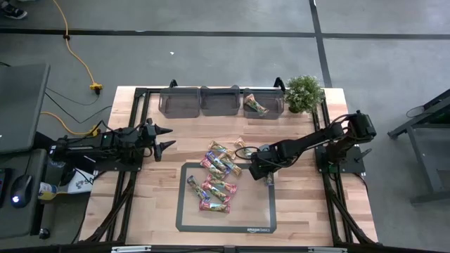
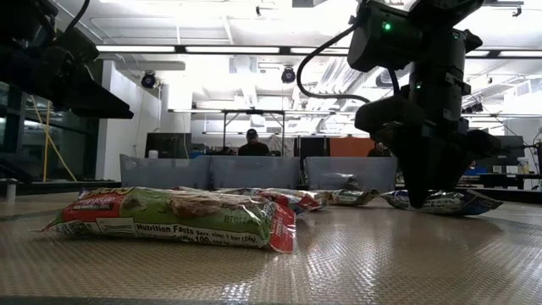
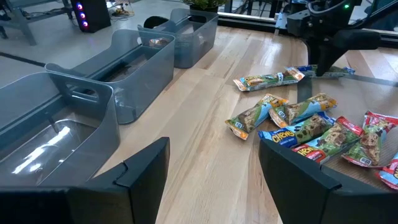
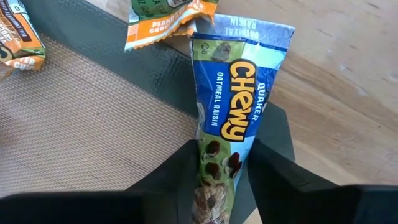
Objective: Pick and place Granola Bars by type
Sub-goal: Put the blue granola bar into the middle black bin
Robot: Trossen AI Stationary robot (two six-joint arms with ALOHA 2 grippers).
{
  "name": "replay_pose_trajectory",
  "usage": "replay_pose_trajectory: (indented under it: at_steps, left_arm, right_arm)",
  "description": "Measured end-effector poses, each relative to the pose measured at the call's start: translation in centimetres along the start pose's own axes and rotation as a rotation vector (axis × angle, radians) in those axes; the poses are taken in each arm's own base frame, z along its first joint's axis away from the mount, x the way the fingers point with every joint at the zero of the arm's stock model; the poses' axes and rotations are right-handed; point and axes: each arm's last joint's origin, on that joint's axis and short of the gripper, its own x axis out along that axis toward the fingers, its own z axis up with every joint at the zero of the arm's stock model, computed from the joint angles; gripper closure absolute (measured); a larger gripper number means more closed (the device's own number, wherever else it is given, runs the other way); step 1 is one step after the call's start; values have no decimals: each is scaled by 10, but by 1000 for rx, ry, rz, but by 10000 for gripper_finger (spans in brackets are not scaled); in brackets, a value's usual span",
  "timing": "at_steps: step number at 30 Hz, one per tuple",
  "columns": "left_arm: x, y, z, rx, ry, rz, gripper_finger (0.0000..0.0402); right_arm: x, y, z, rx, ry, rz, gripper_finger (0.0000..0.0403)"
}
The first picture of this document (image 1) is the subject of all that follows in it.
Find yellow white bottle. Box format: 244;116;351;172
37;181;59;202

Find yellow chewy granola bar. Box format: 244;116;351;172
234;136;255;158
217;153;243;177
207;140;237;160
244;93;270;117

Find black lit computer mouse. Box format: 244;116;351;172
10;174;34;209

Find white printed bag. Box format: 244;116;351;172
58;169;96;195

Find black aluminium table frame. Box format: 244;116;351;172
0;86;450;253

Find dark grey desk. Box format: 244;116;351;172
0;63;51;155
0;148;49;240

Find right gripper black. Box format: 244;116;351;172
248;143;286;181

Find thin black floor cable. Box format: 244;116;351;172
44;91;113;124
45;86;101;106

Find black looped floor cable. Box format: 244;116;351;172
406;104;427;119

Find grey translucent plastic bin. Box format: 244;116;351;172
242;86;285;120
199;85;242;117
157;86;201;119

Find green potted plant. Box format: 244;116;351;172
283;74;326;115

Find brown silicone baking mat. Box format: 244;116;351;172
174;161;278;234

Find silver aluminium bracket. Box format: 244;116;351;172
308;247;347;253
111;245;152;253

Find person's shoe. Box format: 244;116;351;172
0;2;28;20

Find dark grey metal table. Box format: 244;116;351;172
386;87;450;205

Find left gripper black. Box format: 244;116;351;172
141;118;176;163

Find yellow extension cord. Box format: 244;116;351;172
40;111;101;137
51;0;103;95

